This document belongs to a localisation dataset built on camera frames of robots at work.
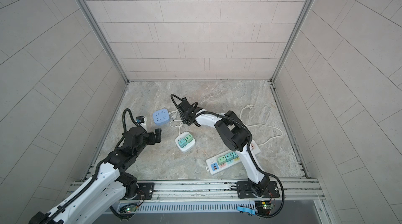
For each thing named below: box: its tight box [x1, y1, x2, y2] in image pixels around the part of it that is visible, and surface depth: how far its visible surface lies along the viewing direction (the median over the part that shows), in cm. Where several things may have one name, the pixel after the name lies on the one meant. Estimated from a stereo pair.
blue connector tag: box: [237, 205, 256, 216], surface depth 66 cm
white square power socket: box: [174, 131, 196, 153], surface depth 85 cm
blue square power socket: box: [152, 108, 171, 126], surface depth 96 cm
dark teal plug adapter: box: [224, 152, 234, 163], surface depth 77 cm
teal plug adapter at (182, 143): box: [178, 138, 188, 149], surface depth 82 cm
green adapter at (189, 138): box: [184, 133, 194, 144], surface depth 83 cm
